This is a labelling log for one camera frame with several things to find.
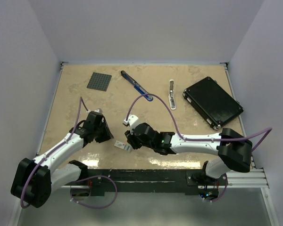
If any white stapler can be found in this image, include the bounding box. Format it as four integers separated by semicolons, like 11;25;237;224
168;80;176;110

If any grey studded baseplate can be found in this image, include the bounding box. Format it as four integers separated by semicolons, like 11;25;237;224
87;72;112;91

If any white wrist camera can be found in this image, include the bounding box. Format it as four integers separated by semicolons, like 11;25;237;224
87;108;103;114
123;114;140;130

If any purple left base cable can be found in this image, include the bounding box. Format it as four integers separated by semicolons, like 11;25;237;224
70;175;118;210

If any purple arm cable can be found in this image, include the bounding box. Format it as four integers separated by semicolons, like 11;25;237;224
125;93;273;153
20;96;90;209

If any blue black stapler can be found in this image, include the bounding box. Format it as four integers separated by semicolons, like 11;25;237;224
120;71;153;101

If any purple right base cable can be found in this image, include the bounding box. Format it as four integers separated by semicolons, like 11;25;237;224
202;174;229;203

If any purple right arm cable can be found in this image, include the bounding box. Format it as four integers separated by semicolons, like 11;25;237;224
125;93;273;153

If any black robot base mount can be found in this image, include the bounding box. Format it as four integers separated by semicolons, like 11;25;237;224
69;168;229;197

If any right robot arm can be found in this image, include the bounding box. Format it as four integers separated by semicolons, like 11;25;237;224
124;121;252;185

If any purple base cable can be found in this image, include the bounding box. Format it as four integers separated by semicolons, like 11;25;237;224
70;175;118;210
202;174;229;203

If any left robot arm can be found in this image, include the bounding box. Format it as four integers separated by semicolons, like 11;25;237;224
10;109;113;208

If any white staple box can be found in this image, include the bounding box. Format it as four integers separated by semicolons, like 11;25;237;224
114;141;127;150

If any black ribbed case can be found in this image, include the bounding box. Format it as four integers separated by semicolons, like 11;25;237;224
183;76;243;130

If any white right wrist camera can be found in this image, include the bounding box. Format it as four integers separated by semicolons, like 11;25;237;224
123;114;140;130

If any grey staple tray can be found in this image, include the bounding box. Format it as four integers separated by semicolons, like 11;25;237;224
125;145;132;152

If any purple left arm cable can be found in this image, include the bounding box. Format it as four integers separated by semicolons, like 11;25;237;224
20;96;90;209

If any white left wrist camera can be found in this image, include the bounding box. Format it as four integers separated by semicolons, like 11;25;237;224
87;108;103;114

